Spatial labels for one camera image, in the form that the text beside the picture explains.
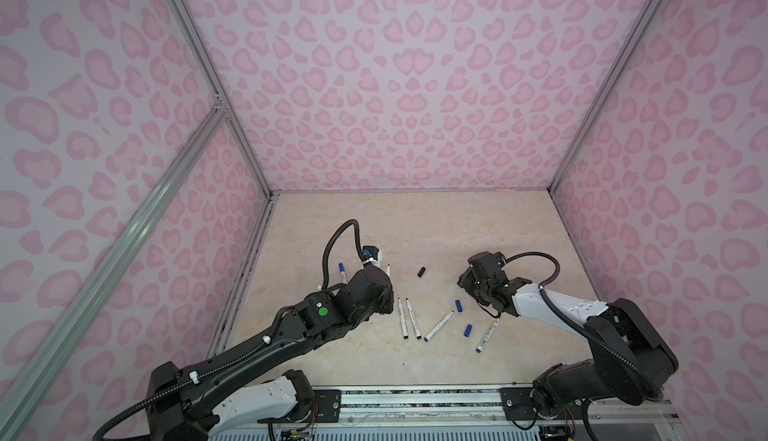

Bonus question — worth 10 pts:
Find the white marker pen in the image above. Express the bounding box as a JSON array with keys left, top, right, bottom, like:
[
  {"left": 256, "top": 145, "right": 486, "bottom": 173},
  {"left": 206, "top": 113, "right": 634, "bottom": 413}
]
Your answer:
[{"left": 339, "top": 263, "right": 349, "bottom": 285}]

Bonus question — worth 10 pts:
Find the white marker blue tip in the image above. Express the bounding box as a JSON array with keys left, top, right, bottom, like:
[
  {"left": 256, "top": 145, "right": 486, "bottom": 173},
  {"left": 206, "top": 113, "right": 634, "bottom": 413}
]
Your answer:
[{"left": 423, "top": 310, "right": 454, "bottom": 342}]

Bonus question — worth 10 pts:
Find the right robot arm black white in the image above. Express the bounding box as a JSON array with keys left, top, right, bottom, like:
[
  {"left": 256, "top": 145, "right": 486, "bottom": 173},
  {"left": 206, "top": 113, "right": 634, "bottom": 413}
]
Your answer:
[{"left": 457, "top": 252, "right": 679, "bottom": 418}]

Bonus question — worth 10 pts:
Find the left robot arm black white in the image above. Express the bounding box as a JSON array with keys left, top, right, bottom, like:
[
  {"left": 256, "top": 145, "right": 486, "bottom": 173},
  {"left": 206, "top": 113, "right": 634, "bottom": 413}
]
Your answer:
[{"left": 146, "top": 265, "right": 394, "bottom": 440}]

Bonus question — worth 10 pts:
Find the white marker centre left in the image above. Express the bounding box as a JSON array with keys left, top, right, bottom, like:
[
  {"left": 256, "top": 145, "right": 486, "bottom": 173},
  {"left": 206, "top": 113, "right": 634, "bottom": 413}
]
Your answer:
[{"left": 396, "top": 298, "right": 409, "bottom": 340}]

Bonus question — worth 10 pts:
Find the white marker far right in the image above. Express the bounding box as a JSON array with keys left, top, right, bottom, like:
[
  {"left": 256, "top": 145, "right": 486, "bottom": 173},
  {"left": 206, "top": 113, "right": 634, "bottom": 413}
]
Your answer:
[{"left": 475, "top": 318, "right": 500, "bottom": 354}]

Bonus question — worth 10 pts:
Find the white marker centre right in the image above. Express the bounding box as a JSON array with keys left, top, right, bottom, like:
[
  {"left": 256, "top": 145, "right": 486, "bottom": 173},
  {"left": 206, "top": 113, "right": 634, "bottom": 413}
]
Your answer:
[{"left": 406, "top": 298, "right": 422, "bottom": 340}]

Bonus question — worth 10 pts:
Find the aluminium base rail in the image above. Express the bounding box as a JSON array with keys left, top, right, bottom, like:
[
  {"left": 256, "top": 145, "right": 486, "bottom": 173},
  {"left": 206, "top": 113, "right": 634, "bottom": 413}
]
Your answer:
[{"left": 227, "top": 382, "right": 685, "bottom": 441}]

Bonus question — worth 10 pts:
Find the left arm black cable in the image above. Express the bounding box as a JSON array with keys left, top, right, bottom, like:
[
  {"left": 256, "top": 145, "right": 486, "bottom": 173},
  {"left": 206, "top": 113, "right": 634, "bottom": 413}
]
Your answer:
[{"left": 92, "top": 219, "right": 364, "bottom": 441}]

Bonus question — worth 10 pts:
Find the aluminium frame strut diagonal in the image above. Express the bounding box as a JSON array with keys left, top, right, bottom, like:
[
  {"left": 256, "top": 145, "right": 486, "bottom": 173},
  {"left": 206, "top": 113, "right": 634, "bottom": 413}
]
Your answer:
[{"left": 1, "top": 103, "right": 228, "bottom": 440}]

